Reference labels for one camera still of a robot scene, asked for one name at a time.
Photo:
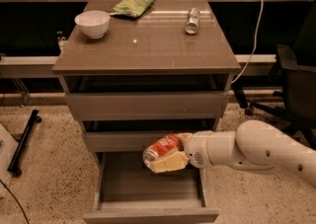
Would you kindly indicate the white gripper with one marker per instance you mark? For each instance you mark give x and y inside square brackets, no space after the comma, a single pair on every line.
[195,149]

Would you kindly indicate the orange red soda can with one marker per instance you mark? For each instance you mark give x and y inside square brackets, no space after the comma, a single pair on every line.
[161,148]

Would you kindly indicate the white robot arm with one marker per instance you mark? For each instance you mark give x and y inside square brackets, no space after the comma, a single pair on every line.
[254,147]

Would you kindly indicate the open grey bottom drawer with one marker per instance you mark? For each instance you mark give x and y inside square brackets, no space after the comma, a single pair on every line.
[127,192]

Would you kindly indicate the grey middle drawer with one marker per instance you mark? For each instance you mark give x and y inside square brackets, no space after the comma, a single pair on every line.
[121,141]

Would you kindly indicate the grey drawer cabinet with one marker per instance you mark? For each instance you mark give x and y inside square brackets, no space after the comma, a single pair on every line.
[153,54]

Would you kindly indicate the grey top drawer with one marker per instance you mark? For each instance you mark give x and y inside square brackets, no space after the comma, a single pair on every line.
[144,106]

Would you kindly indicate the silver can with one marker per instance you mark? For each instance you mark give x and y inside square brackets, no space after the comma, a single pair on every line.
[192,24]

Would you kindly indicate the black office chair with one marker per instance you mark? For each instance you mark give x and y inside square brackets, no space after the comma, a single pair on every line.
[297,65]

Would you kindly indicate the black wheeled stand leg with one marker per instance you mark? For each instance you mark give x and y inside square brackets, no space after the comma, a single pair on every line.
[13,167]

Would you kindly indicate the green chip bag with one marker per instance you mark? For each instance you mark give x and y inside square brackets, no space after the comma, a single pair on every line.
[131,8]

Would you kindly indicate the white bowl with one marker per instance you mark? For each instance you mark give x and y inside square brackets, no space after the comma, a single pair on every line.
[93,24]

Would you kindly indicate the white board on floor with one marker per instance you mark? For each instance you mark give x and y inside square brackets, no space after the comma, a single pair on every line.
[8,146]

